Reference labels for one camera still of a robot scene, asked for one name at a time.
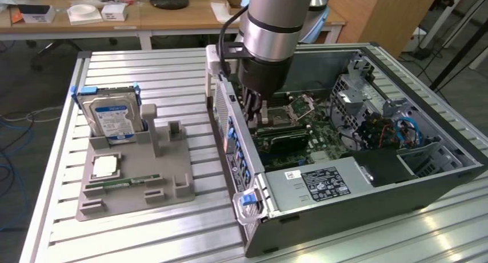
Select wooden cabinet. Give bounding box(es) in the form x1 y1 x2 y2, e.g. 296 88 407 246
335 0 445 58

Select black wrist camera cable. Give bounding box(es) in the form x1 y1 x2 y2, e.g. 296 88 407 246
219 5 252 75

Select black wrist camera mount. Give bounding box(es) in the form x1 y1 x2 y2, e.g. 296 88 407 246
219 41 253 75

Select white floor cable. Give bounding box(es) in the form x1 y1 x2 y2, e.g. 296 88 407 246
0 104 61 123

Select metal socket cover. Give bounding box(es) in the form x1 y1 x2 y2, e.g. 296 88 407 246
288 94 317 118

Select black cable bundle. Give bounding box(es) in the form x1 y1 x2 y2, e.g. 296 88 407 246
337 117 384 155

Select blue wire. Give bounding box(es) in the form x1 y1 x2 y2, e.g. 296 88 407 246
393 117 423 146

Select black chair base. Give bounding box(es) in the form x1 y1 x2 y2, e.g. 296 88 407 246
27 39 84 72

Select grey metal disk bay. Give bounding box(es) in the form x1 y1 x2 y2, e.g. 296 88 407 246
328 73 387 129
396 141 464 180

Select white box with dark top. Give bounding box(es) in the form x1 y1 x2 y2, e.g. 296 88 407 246
17 4 57 25

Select wooden desk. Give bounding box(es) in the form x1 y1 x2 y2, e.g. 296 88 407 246
0 0 348 51

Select silver CPU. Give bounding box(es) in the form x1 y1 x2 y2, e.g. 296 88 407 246
91 157 121 178

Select grey power supply unit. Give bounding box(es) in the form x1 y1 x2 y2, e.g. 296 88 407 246
264 156 377 213

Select black PC case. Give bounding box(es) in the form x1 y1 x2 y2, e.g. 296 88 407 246
205 41 488 258

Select hard disk in blue caddy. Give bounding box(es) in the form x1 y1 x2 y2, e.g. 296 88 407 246
69 85 151 146

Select white floor box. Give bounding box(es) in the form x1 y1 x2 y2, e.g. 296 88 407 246
401 27 427 54

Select red wire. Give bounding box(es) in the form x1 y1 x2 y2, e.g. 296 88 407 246
380 125 396 149

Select black graphics card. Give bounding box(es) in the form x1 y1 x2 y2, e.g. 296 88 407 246
263 131 311 155

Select CPU socket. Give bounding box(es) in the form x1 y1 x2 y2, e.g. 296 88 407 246
268 107 296 129

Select black stand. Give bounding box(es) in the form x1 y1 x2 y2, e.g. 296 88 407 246
428 0 488 91

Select blue floor cable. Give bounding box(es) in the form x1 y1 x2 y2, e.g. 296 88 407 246
0 118 37 232

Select white table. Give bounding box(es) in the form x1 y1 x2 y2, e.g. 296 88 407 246
419 0 488 71

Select green motherboard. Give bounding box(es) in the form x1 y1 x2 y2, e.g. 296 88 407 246
235 84 349 172

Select grey parts rack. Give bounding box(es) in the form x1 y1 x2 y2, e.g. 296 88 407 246
75 102 197 223

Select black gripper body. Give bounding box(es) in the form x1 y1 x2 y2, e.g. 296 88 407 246
236 57 295 101

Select white carton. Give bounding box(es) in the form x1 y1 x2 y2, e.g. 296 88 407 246
100 3 129 22

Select black plastic shroud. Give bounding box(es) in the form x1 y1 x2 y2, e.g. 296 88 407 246
352 148 420 188

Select blue case latch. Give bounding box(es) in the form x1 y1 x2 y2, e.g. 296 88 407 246
239 192 264 210

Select white paper sheet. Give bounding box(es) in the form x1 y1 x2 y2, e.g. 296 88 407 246
211 2 235 24

